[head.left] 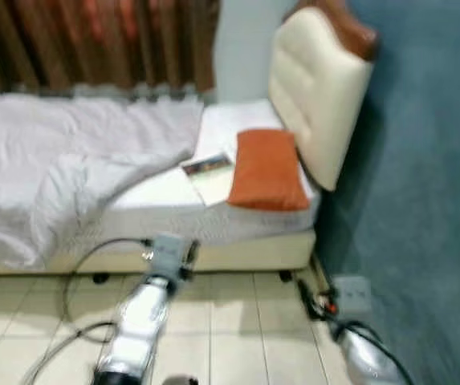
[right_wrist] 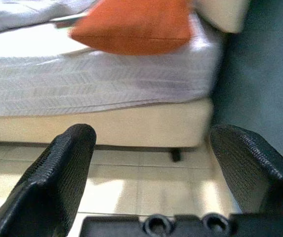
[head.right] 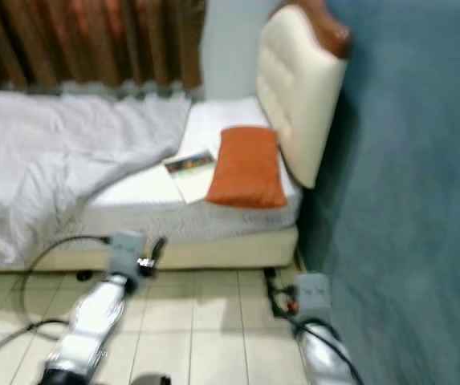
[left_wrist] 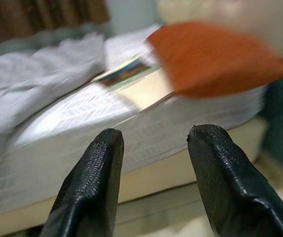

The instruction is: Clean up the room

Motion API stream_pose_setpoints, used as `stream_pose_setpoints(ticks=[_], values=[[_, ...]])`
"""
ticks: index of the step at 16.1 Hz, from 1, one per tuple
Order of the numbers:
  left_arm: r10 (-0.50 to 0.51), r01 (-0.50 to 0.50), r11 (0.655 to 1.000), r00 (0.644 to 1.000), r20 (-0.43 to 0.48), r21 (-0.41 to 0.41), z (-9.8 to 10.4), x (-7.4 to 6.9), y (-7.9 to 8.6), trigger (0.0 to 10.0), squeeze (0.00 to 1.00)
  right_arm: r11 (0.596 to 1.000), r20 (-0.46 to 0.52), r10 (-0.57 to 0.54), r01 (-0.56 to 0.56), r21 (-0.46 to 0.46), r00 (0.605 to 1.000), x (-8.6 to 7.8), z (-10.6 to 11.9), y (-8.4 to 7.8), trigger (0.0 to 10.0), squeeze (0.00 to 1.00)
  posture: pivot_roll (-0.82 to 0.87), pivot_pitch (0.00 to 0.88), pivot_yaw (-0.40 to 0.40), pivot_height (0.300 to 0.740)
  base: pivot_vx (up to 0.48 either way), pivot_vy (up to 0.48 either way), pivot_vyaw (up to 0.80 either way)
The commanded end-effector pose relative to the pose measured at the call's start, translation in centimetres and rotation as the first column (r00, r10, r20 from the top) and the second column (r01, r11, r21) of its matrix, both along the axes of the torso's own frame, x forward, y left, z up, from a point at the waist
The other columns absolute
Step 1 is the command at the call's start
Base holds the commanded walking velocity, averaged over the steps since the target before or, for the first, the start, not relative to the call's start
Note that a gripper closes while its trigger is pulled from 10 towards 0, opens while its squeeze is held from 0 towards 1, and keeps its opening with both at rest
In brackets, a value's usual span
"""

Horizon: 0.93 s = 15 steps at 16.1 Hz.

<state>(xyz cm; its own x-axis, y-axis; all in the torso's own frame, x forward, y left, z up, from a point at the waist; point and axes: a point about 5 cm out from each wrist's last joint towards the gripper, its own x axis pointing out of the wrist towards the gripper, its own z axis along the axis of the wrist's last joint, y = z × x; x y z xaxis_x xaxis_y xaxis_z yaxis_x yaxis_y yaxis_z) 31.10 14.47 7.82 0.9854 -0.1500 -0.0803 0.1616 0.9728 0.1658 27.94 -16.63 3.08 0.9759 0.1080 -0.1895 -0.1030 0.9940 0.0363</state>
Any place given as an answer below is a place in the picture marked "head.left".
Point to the grey blanket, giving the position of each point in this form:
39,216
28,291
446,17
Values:
53,160

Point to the cream padded headboard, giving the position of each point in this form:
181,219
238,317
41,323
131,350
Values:
314,88

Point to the orange pillow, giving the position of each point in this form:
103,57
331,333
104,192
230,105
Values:
266,168

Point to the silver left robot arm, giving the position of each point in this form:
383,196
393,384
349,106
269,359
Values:
137,321

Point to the brown curtain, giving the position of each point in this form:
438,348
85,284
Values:
93,40

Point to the white patterned mattress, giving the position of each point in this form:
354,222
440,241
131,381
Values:
157,199

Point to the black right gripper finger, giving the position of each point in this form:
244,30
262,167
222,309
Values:
306,295

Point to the brown wooden headboard frame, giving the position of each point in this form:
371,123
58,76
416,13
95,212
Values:
350,28

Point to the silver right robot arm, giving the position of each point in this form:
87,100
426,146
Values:
366,357

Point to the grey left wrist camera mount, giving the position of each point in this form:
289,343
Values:
168,255

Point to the white HBL catalogue book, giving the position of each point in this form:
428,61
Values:
212,183

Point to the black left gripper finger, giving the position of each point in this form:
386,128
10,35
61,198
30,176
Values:
193,250

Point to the black bed caster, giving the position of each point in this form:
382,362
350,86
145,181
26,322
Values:
97,278
286,276

